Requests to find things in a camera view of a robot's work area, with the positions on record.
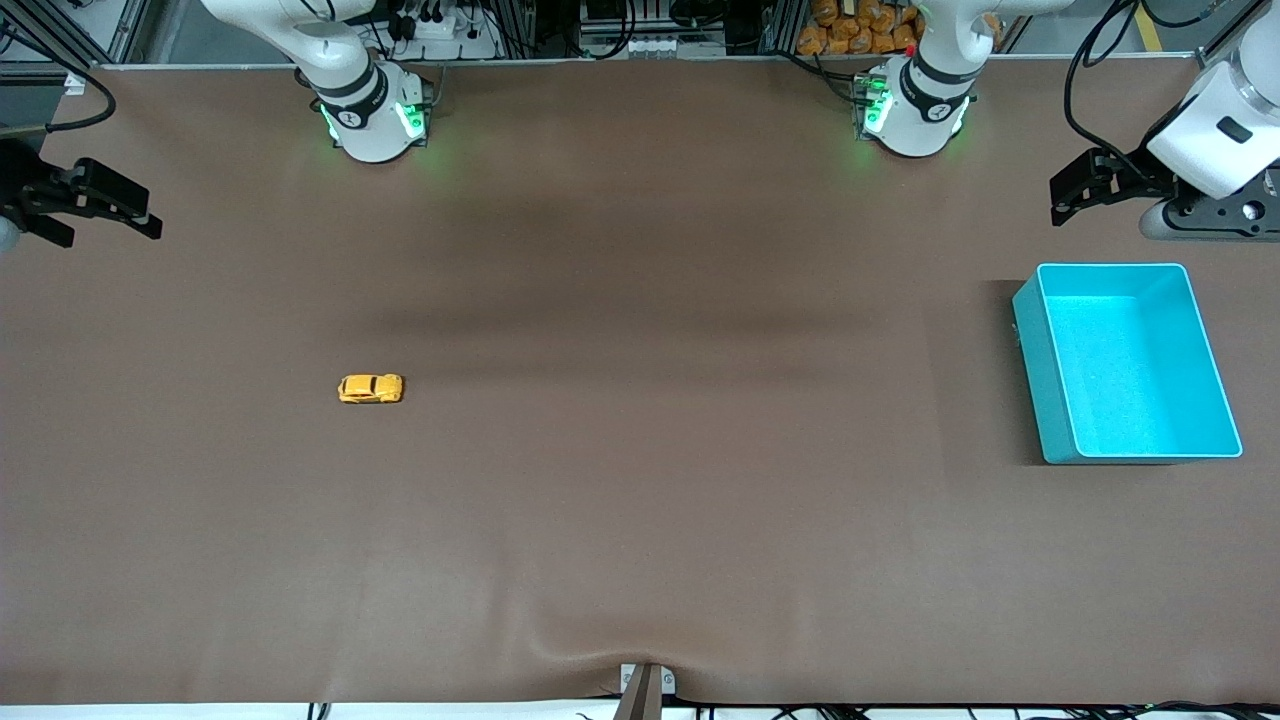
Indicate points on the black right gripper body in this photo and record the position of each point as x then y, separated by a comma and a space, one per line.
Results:
22, 185

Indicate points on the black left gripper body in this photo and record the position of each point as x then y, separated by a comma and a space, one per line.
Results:
1132, 180

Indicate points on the yellow beetle toy car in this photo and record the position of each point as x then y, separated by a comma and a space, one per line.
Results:
370, 389

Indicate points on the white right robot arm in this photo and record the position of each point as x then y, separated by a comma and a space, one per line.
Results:
365, 110

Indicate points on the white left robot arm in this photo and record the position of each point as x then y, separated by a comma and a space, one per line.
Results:
915, 110

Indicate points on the teal plastic storage bin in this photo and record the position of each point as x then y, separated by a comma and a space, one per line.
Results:
1130, 370

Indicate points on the bag of orange items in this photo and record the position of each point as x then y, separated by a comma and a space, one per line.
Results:
860, 28

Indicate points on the white power strip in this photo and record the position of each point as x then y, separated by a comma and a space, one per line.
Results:
440, 28

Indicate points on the grey electronics unit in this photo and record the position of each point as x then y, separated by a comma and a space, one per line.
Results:
650, 30

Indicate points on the brown table mat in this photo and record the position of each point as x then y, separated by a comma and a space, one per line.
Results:
640, 480

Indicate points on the white corner bracket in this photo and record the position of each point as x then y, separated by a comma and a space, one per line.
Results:
75, 84

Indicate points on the aluminium frame post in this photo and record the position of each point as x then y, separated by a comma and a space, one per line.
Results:
120, 30
1225, 35

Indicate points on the metal table edge bracket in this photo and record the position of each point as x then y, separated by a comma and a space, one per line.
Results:
646, 688

